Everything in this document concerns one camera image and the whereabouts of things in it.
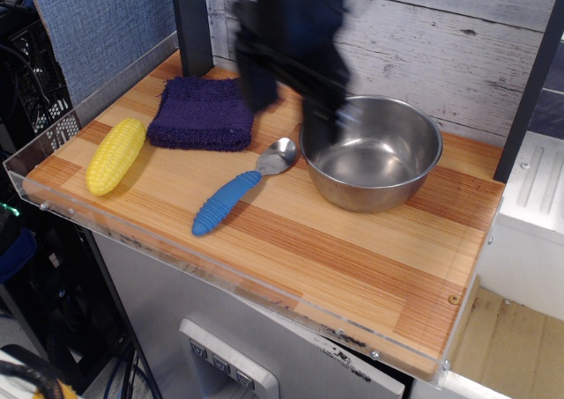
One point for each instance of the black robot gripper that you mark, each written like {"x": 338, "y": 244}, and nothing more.
{"x": 292, "y": 42}

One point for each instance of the stainless steel bowl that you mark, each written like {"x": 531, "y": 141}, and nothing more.
{"x": 381, "y": 160}

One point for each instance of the purple folded towel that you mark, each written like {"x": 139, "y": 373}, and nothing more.
{"x": 202, "y": 114}

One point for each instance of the yellow toy corn cob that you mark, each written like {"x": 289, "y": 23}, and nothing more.
{"x": 114, "y": 156}

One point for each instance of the black plastic crate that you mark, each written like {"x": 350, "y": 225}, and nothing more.
{"x": 36, "y": 85}

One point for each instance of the toy fridge dispenser panel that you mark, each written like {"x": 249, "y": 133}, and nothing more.
{"x": 221, "y": 370}

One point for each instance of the white toy sink counter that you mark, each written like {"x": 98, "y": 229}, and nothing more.
{"x": 522, "y": 259}

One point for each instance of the clear acrylic table guard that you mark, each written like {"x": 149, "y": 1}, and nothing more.
{"x": 393, "y": 285}

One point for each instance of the yellow object bottom left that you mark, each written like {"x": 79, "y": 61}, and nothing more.
{"x": 21, "y": 381}

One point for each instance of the blue handled metal spoon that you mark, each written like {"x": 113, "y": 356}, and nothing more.
{"x": 276, "y": 159}

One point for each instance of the dark vertical post left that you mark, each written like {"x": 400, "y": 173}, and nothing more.
{"x": 194, "y": 39}

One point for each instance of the dark vertical post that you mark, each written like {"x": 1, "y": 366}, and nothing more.
{"x": 546, "y": 52}
{"x": 194, "y": 39}

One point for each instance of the dark vertical post right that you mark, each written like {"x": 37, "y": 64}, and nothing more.
{"x": 546, "y": 52}

